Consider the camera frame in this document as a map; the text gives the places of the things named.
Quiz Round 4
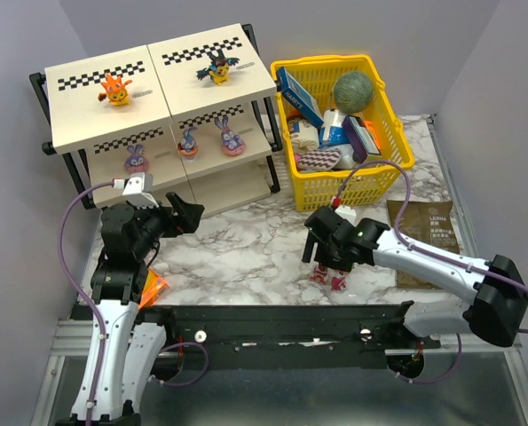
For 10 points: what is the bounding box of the red pink bear toy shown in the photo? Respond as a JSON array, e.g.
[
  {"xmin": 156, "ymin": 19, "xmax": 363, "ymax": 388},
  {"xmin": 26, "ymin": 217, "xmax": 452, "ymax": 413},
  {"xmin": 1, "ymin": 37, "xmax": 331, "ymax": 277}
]
[{"xmin": 310, "ymin": 264, "xmax": 327, "ymax": 285}]

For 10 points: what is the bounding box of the purple creature pink donut toy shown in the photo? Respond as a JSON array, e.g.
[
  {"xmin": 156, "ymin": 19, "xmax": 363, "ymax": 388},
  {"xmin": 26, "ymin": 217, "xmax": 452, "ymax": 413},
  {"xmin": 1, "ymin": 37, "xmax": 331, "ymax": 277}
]
[{"xmin": 124, "ymin": 144, "xmax": 149, "ymax": 174}]

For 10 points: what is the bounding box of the purple bunny orange cup toy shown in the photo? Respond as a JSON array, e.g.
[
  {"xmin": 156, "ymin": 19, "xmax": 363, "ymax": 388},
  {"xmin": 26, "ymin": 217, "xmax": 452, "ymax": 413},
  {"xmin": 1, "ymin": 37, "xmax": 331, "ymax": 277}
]
[{"xmin": 177, "ymin": 126, "xmax": 198, "ymax": 160}]

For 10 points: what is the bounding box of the purple bunny donut toy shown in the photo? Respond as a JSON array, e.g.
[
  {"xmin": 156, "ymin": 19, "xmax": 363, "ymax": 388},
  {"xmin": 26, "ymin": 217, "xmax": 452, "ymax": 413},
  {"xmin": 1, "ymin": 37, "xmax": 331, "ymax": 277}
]
[{"xmin": 214, "ymin": 115, "xmax": 245, "ymax": 157}]

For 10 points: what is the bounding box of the orange dragon toy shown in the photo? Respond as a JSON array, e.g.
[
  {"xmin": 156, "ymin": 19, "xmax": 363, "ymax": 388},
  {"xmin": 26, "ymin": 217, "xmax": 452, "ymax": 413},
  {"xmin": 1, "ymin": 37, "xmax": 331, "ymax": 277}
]
[{"xmin": 98, "ymin": 74, "xmax": 132, "ymax": 107}]

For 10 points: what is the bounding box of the black yellow bat toy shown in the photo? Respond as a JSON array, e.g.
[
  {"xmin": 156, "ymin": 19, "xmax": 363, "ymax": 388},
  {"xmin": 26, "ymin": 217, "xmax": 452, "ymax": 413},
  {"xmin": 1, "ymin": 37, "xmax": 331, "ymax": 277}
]
[{"xmin": 196, "ymin": 50, "xmax": 240, "ymax": 85}]

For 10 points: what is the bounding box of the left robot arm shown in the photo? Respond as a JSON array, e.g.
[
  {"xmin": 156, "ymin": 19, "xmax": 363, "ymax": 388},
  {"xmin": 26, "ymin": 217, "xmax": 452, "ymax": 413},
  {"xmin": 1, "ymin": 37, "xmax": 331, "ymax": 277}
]
[{"xmin": 62, "ymin": 193, "xmax": 204, "ymax": 425}]

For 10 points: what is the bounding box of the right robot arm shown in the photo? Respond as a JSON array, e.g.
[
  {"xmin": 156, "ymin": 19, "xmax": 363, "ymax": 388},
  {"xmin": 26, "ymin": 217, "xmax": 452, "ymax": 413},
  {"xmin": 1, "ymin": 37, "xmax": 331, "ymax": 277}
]
[{"xmin": 303, "ymin": 206, "xmax": 528, "ymax": 347}]

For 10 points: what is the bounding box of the beige three-tier shelf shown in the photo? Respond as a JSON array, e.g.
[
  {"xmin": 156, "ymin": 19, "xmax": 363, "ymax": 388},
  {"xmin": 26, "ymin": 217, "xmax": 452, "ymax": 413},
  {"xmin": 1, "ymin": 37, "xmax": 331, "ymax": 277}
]
[{"xmin": 29, "ymin": 24, "xmax": 282, "ymax": 214}]

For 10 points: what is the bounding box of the small red pink toy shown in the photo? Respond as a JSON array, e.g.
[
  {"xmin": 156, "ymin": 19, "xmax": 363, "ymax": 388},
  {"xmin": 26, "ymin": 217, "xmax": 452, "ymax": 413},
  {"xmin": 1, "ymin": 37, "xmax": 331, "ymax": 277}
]
[{"xmin": 331, "ymin": 272, "xmax": 346, "ymax": 291}]

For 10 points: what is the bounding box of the orange Scrub Daddy box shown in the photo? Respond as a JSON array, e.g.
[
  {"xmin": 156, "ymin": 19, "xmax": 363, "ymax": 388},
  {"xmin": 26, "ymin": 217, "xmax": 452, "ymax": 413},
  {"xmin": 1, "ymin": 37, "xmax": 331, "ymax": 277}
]
[{"xmin": 139, "ymin": 268, "xmax": 169, "ymax": 309}]

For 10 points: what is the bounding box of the striped pink grey sponge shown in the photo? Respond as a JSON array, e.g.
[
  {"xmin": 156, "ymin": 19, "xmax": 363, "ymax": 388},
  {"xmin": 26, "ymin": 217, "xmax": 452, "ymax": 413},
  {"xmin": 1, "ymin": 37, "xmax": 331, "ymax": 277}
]
[{"xmin": 296, "ymin": 149, "xmax": 342, "ymax": 171}]

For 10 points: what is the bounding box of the brown coffee bag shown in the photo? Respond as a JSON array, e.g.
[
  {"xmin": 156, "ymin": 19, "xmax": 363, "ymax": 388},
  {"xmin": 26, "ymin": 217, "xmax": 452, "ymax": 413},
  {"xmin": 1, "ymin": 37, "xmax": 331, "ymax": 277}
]
[{"xmin": 386, "ymin": 200, "xmax": 460, "ymax": 290}]

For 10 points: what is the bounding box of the yellow plastic basket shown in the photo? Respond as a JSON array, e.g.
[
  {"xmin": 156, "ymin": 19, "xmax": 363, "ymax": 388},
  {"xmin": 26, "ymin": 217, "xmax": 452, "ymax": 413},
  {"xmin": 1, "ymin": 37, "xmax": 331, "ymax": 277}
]
[{"xmin": 271, "ymin": 54, "xmax": 414, "ymax": 212}]

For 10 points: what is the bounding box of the dark purple box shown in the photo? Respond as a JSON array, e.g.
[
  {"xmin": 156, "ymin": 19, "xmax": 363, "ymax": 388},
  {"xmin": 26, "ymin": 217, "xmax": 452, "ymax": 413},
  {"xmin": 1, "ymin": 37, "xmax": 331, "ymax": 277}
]
[{"xmin": 343, "ymin": 115, "xmax": 382, "ymax": 163}]

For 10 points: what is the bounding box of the cream paper roll pack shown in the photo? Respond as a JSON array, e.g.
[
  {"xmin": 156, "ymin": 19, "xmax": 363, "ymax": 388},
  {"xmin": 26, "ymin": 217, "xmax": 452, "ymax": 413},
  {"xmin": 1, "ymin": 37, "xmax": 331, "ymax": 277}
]
[{"xmin": 288, "ymin": 119, "xmax": 319, "ymax": 154}]

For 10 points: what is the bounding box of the blue white pouch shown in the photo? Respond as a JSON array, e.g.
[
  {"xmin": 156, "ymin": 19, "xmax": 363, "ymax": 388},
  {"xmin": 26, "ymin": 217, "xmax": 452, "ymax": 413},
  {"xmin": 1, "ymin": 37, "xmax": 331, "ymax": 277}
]
[{"xmin": 319, "ymin": 108, "xmax": 349, "ymax": 148}]

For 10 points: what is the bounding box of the blue Harry's box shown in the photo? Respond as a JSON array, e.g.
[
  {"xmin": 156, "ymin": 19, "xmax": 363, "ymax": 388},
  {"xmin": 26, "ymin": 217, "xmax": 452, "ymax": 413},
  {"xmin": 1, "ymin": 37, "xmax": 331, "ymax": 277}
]
[{"xmin": 277, "ymin": 67, "xmax": 324, "ymax": 129}]

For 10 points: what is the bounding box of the green textured ball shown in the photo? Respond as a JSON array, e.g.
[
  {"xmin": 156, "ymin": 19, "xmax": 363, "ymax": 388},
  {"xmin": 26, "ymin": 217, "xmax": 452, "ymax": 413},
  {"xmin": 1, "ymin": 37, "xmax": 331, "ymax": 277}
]
[{"xmin": 333, "ymin": 71, "xmax": 374, "ymax": 114}]

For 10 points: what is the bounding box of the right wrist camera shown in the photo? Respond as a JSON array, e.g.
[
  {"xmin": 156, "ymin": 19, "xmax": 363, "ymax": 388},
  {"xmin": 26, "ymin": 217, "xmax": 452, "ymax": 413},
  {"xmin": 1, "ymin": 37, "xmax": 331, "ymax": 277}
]
[{"xmin": 335, "ymin": 205, "xmax": 358, "ymax": 225}]

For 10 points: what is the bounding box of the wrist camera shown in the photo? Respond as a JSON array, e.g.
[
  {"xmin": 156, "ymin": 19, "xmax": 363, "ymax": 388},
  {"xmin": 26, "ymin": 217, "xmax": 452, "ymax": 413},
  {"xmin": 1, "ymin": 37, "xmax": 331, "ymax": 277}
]
[
  {"xmin": 122, "ymin": 172, "xmax": 160, "ymax": 209},
  {"xmin": 335, "ymin": 205, "xmax": 358, "ymax": 225}
]

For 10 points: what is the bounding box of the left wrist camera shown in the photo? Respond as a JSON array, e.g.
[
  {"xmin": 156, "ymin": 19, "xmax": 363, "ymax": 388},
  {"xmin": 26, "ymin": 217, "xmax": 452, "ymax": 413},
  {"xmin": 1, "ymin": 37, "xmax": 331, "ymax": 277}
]
[{"xmin": 122, "ymin": 172, "xmax": 160, "ymax": 209}]

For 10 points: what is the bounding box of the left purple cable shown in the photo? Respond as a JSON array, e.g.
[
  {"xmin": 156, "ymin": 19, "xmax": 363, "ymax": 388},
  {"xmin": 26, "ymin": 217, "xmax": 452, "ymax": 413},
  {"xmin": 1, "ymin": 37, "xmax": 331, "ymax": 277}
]
[{"xmin": 58, "ymin": 177, "xmax": 211, "ymax": 426}]

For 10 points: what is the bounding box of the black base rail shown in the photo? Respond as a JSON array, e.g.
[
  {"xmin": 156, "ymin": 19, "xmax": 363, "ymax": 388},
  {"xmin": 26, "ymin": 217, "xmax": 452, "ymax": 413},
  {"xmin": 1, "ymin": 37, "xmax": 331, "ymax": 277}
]
[{"xmin": 67, "ymin": 304, "xmax": 442, "ymax": 372}]

